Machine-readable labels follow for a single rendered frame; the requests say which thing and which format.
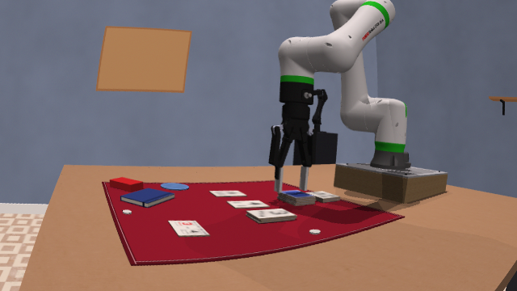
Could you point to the blue round disc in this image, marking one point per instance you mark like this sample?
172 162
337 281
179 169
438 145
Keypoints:
174 186

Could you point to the blue book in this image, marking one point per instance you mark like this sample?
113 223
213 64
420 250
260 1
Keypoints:
147 197

